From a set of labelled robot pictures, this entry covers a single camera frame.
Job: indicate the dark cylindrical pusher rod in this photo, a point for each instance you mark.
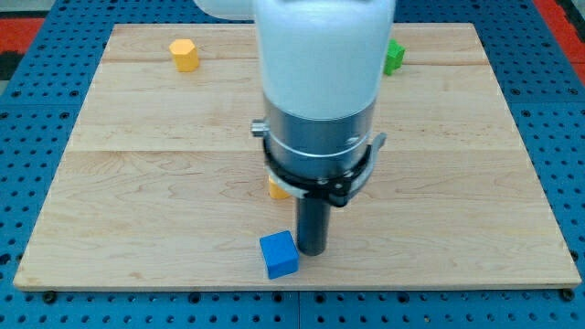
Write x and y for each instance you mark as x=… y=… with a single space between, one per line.
x=312 y=225

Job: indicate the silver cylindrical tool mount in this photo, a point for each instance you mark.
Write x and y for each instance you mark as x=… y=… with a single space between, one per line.
x=327 y=159

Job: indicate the blue cube block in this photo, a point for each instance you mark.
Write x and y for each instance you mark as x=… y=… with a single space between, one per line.
x=280 y=254

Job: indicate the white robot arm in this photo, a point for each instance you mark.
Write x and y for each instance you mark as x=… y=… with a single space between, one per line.
x=321 y=64

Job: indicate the yellow heart block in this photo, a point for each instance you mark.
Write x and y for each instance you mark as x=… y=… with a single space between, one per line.
x=275 y=191

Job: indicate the green block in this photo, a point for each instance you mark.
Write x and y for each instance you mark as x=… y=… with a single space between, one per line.
x=394 y=57

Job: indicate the light wooden board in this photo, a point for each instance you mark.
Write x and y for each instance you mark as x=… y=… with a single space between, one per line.
x=162 y=187

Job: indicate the yellow hexagon block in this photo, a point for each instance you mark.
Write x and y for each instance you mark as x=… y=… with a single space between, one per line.
x=184 y=53

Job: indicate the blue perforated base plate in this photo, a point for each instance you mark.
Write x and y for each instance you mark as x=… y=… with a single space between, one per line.
x=43 y=99

